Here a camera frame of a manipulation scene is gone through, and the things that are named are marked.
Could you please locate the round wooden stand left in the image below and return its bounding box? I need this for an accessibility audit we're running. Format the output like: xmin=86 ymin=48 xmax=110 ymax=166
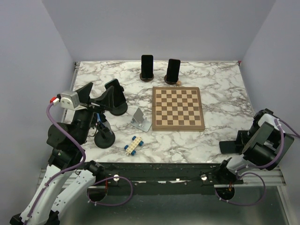
xmin=140 ymin=73 xmax=154 ymax=82

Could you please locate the black phone teal case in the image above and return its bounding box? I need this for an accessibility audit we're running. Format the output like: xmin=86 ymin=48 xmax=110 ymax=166
xmin=105 ymin=78 xmax=126 ymax=108

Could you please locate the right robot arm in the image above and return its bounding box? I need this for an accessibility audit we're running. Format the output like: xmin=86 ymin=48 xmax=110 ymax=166
xmin=215 ymin=108 xmax=294 ymax=184

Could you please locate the black front rail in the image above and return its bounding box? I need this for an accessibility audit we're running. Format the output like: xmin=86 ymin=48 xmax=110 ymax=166
xmin=80 ymin=161 xmax=245 ymax=196

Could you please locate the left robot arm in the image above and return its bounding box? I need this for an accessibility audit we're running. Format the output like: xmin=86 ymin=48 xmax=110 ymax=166
xmin=9 ymin=82 xmax=114 ymax=225

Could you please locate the black round clamp stand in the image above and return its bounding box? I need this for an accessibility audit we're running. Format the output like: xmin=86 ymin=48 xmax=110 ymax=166
xmin=105 ymin=85 xmax=128 ymax=116

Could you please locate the silver metal phone stand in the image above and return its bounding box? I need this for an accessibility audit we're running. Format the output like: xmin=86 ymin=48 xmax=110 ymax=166
xmin=130 ymin=108 xmax=152 ymax=132

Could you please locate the black stand with blue phone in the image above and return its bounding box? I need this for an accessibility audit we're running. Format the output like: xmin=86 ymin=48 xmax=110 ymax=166
xmin=91 ymin=113 xmax=115 ymax=149

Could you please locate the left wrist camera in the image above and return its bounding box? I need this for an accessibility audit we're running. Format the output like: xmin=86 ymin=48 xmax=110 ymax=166
xmin=50 ymin=90 xmax=80 ymax=111

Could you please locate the toy brick car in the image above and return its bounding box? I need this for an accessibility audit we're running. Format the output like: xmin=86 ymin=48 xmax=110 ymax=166
xmin=124 ymin=136 xmax=144 ymax=156

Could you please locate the round wooden stand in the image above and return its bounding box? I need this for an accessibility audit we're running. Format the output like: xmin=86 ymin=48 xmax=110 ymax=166
xmin=140 ymin=73 xmax=154 ymax=82
xmin=164 ymin=75 xmax=177 ymax=85

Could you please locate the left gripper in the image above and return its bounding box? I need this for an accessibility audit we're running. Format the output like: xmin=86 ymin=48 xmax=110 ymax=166
xmin=73 ymin=82 xmax=115 ymax=143

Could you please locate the black phone pink case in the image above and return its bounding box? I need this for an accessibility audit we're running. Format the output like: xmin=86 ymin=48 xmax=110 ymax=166
xmin=166 ymin=59 xmax=180 ymax=82

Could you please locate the round wooden stand right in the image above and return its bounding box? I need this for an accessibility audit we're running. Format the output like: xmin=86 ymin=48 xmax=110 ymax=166
xmin=164 ymin=75 xmax=177 ymax=85

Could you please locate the wooden chessboard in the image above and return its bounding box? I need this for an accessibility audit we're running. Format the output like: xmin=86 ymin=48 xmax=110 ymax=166
xmin=152 ymin=87 xmax=205 ymax=131

